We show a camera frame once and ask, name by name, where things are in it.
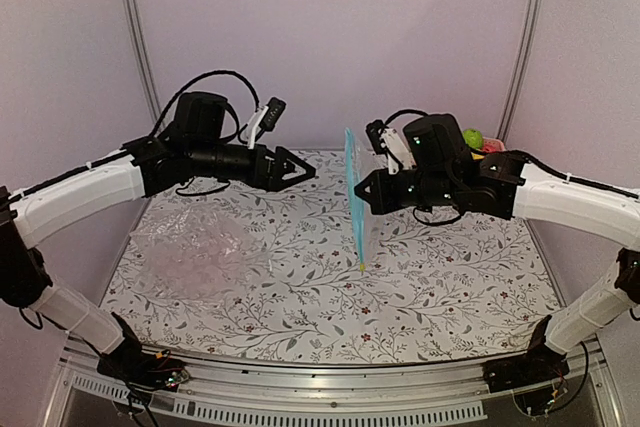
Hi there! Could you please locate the clear zip top bag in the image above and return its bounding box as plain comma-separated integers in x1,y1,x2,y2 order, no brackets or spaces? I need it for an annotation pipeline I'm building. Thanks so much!
132,130,386,299

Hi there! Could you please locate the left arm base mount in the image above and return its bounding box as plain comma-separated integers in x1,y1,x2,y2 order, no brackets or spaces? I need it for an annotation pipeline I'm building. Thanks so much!
97,314,190,392

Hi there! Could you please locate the aluminium table front rail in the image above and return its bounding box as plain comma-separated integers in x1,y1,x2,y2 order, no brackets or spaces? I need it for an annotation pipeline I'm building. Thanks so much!
41,338,630,426

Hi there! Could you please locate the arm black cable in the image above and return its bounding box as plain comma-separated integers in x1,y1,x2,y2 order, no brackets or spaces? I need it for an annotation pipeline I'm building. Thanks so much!
152,70,264,138
382,107,431,128

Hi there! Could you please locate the floral tablecloth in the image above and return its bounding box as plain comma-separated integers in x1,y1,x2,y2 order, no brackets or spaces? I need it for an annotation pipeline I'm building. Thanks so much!
102,151,559,364

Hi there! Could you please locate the aluminium wall post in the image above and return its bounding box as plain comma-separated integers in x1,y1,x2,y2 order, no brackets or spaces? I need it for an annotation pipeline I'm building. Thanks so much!
122,0,161,120
497,0,543,144

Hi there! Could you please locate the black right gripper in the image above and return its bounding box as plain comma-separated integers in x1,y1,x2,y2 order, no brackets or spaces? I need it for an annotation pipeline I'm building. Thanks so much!
355,167,458,215

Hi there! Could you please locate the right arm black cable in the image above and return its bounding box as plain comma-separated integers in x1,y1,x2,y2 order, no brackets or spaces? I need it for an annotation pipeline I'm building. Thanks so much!
382,107,431,128

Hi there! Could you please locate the left aluminium wall post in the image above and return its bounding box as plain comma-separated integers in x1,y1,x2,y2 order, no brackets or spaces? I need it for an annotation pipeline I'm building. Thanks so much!
122,0,161,120

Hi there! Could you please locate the green toy apple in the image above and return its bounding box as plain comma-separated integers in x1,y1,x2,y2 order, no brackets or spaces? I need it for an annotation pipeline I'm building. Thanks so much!
463,128,484,151

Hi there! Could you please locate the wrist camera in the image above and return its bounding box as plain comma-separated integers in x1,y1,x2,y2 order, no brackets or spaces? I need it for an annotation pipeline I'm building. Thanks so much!
238,97,286,149
365,120,416,175

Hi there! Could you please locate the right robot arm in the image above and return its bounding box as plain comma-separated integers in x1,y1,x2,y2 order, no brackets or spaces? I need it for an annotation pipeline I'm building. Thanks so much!
352,109,639,383

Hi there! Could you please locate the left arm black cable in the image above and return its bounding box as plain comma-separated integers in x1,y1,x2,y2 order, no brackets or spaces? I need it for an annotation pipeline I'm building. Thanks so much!
152,70,264,138

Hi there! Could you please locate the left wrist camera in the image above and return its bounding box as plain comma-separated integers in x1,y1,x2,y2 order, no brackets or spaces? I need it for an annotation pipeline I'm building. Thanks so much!
238,97,286,149

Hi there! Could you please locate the right aluminium wall post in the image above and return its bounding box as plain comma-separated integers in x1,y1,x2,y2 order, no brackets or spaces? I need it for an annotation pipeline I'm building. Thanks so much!
497,0,543,144

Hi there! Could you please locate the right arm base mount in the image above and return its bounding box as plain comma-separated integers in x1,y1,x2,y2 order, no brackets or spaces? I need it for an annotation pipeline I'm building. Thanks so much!
482,318,569,393

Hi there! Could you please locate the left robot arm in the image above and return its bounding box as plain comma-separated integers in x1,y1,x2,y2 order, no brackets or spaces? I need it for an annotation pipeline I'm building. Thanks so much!
1,92,316,381

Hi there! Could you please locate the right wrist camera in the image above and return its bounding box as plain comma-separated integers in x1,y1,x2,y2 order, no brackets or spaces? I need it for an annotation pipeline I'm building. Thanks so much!
365,120,416,175

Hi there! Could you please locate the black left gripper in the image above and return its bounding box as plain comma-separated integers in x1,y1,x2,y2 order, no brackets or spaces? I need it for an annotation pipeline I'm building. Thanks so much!
189,140,317,192

